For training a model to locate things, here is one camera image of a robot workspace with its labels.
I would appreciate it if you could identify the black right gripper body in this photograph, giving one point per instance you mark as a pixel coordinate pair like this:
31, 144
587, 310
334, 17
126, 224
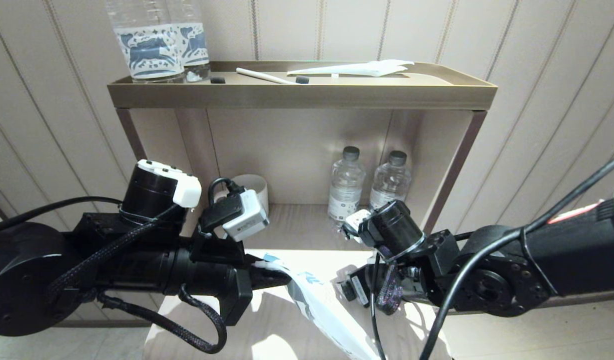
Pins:
357, 287

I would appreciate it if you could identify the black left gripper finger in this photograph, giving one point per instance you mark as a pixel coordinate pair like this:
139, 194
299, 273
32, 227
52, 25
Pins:
250, 260
269, 277

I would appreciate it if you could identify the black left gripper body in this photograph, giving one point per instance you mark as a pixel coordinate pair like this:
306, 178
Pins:
236, 300

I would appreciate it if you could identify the white bag with horse print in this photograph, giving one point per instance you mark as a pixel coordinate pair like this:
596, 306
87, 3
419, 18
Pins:
327, 310

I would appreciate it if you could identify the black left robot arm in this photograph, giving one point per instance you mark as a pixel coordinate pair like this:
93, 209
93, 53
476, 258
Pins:
111, 270

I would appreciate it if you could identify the white ribbed ceramic mug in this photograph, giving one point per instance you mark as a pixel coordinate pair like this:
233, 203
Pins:
254, 185

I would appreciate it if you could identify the small clear water bottle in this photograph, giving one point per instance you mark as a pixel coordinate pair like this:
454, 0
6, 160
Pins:
346, 190
389, 180

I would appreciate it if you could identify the beige open shelf unit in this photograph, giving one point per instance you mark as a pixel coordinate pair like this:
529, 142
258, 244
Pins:
296, 95

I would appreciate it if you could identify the small black cap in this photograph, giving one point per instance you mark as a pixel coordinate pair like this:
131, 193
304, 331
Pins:
217, 79
301, 79

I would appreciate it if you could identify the white stick toothbrush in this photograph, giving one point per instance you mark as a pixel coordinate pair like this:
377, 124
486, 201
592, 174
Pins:
261, 75

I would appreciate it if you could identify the white packet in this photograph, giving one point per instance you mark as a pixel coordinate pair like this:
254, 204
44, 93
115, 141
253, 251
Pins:
357, 68

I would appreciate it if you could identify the large blue-label water bottle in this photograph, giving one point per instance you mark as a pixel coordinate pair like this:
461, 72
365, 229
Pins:
196, 45
146, 50

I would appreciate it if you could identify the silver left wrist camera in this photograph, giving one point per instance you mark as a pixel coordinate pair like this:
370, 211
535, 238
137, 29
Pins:
246, 217

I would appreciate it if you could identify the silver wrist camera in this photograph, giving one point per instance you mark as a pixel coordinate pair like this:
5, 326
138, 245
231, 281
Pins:
357, 220
246, 217

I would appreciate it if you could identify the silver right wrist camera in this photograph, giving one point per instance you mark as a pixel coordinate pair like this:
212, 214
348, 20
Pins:
357, 220

